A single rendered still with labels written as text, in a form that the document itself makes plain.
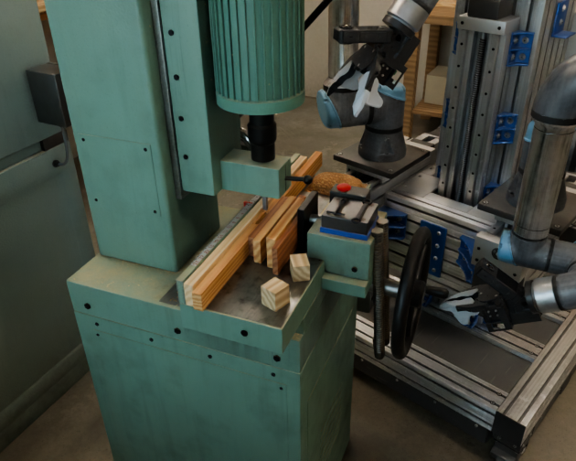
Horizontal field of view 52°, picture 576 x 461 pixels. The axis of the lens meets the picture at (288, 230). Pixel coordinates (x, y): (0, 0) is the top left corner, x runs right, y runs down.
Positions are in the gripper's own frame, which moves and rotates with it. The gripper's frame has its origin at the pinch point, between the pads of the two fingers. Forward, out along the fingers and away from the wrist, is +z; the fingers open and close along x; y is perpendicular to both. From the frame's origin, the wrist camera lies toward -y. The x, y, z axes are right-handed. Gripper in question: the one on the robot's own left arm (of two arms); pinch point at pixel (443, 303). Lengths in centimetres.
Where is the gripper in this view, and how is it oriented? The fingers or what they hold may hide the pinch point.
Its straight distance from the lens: 141.0
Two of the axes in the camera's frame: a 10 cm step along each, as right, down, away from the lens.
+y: 4.4, 8.6, 2.6
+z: -7.9, 2.3, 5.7
